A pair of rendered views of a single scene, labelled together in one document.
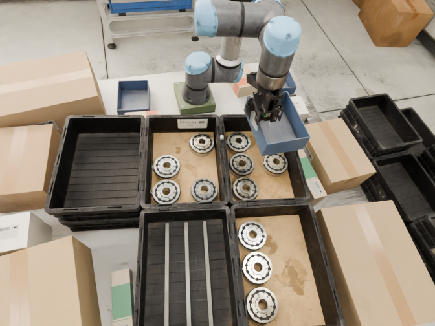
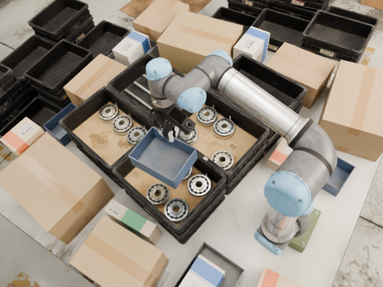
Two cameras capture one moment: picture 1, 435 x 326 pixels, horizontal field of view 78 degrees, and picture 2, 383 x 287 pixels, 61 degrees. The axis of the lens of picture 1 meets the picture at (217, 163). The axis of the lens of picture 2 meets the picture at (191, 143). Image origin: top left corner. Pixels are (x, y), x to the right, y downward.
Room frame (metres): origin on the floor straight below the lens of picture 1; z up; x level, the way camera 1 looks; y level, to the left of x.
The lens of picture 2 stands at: (1.21, -0.33, 2.14)
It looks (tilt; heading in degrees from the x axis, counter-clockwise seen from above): 58 degrees down; 155
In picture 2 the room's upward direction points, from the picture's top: 9 degrees counter-clockwise
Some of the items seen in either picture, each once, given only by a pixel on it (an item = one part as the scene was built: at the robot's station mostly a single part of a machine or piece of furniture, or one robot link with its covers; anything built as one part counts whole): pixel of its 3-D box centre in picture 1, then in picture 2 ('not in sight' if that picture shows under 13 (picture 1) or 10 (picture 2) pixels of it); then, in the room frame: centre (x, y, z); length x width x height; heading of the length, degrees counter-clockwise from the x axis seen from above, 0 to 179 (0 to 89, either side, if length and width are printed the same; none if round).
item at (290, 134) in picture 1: (275, 122); (163, 156); (0.61, -0.16, 1.10); 0.20 x 0.15 x 0.07; 24
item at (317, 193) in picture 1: (305, 174); (131, 220); (0.62, -0.39, 0.79); 0.24 x 0.06 x 0.06; 26
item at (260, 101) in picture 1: (267, 99); (163, 112); (0.55, -0.10, 1.26); 0.09 x 0.08 x 0.12; 23
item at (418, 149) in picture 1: (401, 139); not in sight; (1.42, -1.33, 0.26); 0.40 x 0.30 x 0.23; 25
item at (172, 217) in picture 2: not in sight; (176, 209); (0.71, -0.21, 0.86); 0.10 x 0.10 x 0.01
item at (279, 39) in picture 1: (278, 46); (161, 78); (0.55, -0.09, 1.42); 0.09 x 0.08 x 0.11; 15
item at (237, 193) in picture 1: (245, 188); not in sight; (0.46, -0.13, 0.86); 0.10 x 0.10 x 0.01
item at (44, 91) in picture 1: (52, 97); (357, 109); (0.76, 0.81, 0.80); 0.40 x 0.30 x 0.20; 122
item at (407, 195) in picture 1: (392, 195); not in sight; (0.89, -1.14, 0.31); 0.40 x 0.30 x 0.34; 25
